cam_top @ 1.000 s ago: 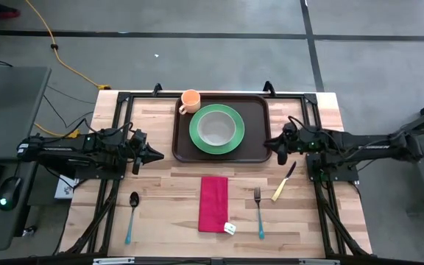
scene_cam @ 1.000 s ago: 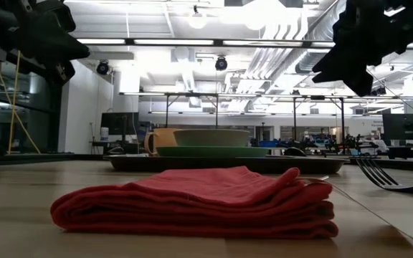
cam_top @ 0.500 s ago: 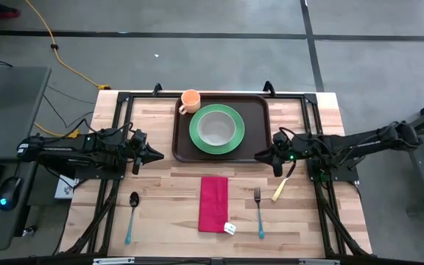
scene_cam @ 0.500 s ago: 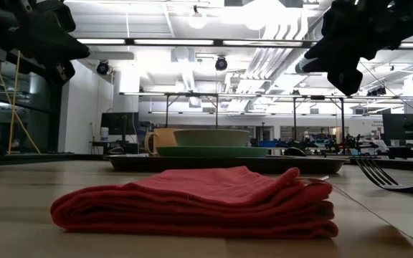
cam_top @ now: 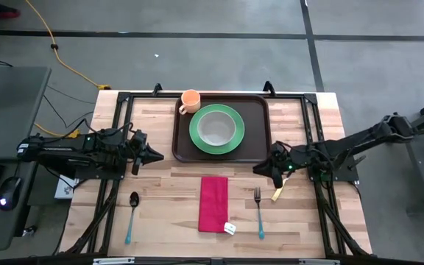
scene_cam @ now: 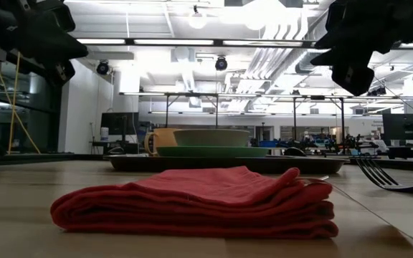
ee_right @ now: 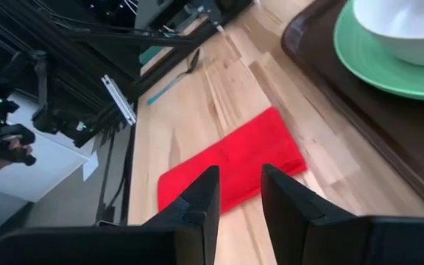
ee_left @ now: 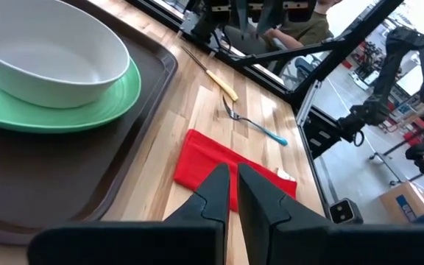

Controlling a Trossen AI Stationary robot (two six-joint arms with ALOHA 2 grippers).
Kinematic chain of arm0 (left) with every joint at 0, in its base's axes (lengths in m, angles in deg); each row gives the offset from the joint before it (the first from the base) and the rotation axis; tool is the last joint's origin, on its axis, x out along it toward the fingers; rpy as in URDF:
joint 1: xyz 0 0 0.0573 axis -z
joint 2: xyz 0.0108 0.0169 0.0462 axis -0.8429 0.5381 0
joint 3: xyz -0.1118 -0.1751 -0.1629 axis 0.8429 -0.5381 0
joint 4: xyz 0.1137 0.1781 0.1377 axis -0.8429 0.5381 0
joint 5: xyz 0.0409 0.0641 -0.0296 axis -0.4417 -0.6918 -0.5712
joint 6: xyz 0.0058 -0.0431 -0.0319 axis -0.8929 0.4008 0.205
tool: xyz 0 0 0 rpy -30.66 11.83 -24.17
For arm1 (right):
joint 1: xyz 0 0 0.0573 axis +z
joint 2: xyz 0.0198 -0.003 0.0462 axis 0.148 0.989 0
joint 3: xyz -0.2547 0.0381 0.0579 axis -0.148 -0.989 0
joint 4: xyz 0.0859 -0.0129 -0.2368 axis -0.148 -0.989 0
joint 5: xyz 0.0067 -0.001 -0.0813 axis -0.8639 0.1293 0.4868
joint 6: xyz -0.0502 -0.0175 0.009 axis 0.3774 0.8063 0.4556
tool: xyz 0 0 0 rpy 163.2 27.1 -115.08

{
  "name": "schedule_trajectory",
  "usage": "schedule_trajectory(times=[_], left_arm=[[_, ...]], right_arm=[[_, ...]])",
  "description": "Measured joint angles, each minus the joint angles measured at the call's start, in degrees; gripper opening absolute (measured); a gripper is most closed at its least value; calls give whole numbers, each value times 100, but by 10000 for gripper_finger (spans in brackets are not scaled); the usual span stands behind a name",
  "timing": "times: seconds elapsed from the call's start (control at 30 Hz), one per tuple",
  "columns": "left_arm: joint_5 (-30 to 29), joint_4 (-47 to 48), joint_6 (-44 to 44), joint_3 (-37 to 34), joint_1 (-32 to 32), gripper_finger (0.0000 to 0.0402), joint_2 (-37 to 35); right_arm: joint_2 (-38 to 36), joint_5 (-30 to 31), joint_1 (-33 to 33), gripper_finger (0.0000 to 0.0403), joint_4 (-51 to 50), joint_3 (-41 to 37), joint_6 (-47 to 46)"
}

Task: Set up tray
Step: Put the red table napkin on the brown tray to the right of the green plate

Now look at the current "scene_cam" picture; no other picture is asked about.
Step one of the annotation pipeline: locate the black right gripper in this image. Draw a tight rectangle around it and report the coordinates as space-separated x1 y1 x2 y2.
310 0 413 67

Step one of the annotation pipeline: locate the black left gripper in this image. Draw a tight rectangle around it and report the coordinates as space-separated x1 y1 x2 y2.
0 0 90 61

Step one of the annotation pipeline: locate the pale orange plastic mug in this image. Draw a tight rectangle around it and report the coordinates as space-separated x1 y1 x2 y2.
143 128 182 157

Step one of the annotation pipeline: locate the white bowl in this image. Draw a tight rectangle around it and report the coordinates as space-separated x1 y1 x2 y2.
173 128 250 147

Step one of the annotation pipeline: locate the green plate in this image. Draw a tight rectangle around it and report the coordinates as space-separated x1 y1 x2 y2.
156 145 270 158

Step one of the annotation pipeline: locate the red cloth napkin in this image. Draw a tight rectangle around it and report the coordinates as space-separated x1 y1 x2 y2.
50 166 339 240

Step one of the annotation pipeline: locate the brown plastic tray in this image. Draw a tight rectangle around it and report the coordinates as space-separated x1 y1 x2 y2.
103 153 351 176

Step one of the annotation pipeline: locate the black round spotlight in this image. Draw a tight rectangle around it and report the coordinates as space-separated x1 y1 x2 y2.
95 59 111 76
214 56 229 72

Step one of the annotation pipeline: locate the black computer monitor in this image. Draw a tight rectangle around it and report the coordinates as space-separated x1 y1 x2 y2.
381 113 413 141
100 112 140 136

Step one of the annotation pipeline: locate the black light bar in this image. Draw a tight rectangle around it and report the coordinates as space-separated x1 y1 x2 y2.
65 37 413 50

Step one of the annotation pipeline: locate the round white lamp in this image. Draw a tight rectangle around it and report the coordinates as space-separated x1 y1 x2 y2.
187 5 208 30

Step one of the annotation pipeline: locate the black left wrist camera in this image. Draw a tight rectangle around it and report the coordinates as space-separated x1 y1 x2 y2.
44 59 77 87

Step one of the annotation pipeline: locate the black metal rig frame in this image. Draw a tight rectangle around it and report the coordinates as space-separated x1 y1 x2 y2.
274 95 404 144
120 92 257 130

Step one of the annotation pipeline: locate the thin yellow cable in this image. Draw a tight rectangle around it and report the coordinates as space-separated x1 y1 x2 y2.
7 52 21 155
0 41 42 155

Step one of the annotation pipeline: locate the fork with teal handle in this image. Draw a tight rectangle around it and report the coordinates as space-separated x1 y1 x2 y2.
355 153 413 193

